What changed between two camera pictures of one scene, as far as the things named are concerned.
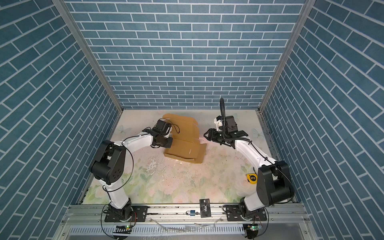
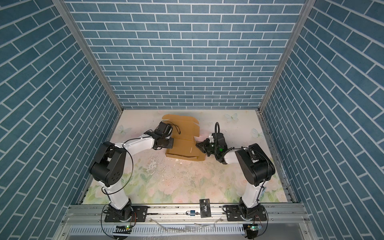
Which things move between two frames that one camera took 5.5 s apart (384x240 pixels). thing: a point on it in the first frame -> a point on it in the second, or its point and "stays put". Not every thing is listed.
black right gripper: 211,131 -> 203,148
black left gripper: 168,144 stays put
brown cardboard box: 185,144 stays put
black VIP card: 205,208 stays put
